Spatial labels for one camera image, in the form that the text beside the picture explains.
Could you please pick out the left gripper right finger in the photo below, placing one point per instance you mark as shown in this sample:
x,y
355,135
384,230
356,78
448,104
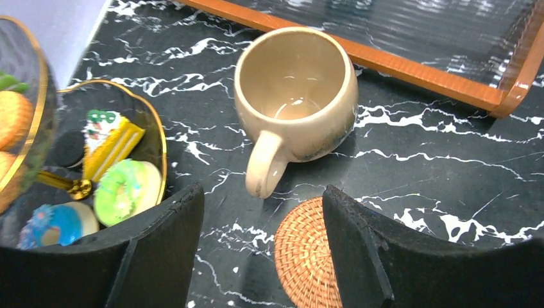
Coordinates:
x,y
380,262

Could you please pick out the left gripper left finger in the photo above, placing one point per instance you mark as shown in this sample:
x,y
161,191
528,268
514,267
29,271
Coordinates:
x,y
144,261

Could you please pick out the woven coaster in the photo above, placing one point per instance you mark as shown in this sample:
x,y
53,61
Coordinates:
x,y
302,257

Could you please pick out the yellow frosted donut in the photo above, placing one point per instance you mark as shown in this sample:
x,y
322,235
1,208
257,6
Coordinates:
x,y
127,188

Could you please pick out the blue white donut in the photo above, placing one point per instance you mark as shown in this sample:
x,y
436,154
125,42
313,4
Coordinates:
x,y
60,224

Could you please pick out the yellow layered cake slice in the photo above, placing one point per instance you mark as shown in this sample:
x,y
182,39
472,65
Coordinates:
x,y
109,138

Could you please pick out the yellow biscuit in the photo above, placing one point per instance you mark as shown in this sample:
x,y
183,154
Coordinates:
x,y
16,117
10,180

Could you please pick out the black cookie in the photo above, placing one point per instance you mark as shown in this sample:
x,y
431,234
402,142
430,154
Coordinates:
x,y
69,150

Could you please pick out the green triangular cake slice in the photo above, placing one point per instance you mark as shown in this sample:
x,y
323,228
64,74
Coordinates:
x,y
11,83

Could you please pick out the three-tier glass cake stand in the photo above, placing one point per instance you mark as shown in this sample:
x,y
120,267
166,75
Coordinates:
x,y
55,113

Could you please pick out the beige mug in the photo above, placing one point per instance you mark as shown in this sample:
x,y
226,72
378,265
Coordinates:
x,y
296,96

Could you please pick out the orange wooden rack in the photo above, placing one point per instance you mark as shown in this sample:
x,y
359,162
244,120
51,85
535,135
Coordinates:
x,y
483,53

